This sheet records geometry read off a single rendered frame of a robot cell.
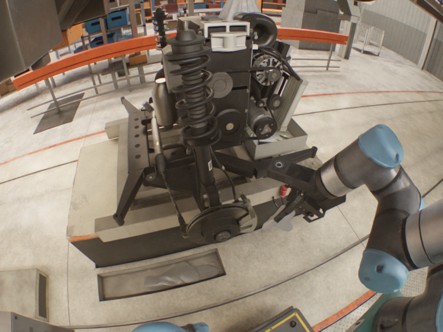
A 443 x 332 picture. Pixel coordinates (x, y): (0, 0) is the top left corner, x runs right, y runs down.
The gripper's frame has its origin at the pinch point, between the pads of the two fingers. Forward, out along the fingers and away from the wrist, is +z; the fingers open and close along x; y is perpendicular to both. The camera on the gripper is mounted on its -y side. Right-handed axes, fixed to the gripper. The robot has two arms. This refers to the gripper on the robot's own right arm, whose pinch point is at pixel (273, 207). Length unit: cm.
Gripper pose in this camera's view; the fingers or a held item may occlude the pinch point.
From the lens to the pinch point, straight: 60.0
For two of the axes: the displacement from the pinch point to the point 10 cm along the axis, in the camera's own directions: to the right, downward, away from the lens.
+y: 7.9, 6.2, -0.2
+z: -3.3, 4.5, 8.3
